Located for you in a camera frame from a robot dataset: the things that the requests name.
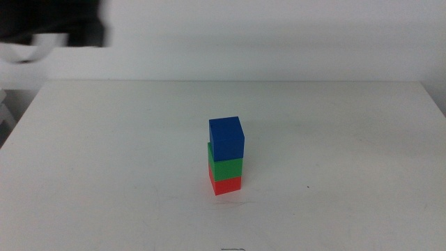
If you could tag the green cube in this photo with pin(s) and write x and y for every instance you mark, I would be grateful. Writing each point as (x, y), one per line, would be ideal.
(226, 169)

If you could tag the blue cube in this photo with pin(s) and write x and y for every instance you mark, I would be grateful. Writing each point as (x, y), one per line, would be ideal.
(227, 139)

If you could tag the red cube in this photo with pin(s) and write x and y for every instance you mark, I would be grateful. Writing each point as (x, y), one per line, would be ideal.
(226, 185)

